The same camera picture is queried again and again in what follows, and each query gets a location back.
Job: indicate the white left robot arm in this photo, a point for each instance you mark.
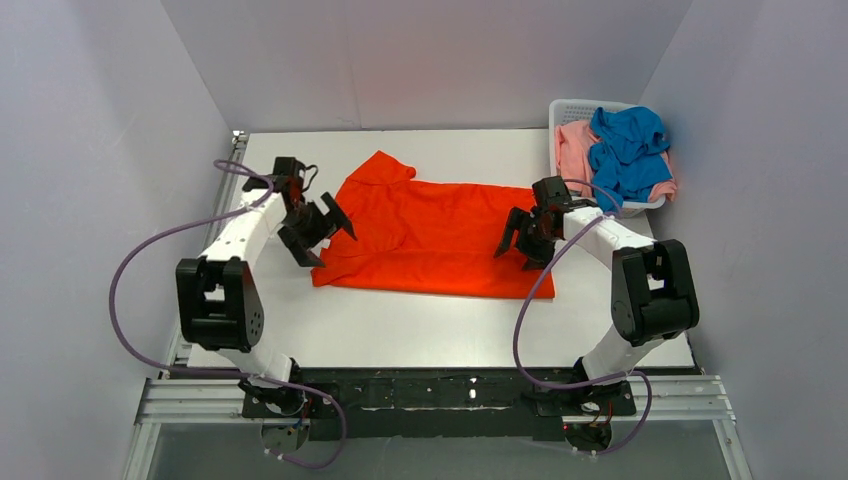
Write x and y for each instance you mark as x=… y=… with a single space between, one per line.
x=219 y=303

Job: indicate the white plastic laundry basket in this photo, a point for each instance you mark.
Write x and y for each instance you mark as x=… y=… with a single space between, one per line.
x=563 y=111

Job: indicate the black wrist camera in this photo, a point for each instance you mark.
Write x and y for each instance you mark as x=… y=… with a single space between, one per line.
x=552 y=194
x=288 y=176

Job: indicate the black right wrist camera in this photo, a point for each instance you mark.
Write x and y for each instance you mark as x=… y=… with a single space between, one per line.
x=552 y=194

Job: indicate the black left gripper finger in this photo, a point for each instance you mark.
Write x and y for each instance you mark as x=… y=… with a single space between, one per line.
x=337 y=218
x=300 y=248

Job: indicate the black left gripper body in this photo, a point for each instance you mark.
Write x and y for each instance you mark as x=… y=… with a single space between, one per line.
x=309 y=225

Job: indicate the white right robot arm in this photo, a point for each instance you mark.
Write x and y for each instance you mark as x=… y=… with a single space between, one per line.
x=652 y=300

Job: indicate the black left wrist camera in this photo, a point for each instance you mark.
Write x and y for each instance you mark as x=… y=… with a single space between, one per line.
x=288 y=176

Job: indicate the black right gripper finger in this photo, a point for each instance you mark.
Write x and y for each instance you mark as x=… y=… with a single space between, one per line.
x=538 y=262
x=513 y=235

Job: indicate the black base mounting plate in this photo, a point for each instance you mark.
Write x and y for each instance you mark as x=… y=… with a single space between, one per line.
x=442 y=402

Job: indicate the pink t shirt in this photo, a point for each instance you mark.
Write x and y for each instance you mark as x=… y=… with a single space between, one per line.
x=571 y=147

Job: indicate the blue t shirt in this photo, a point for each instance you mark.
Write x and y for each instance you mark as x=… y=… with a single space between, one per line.
x=631 y=156

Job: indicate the aluminium frame rail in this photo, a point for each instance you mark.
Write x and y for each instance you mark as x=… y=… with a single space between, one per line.
x=194 y=428

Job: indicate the orange t shirt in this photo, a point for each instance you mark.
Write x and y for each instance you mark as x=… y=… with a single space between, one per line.
x=423 y=237

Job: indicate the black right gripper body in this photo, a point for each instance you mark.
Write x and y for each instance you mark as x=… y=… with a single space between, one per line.
x=530 y=232

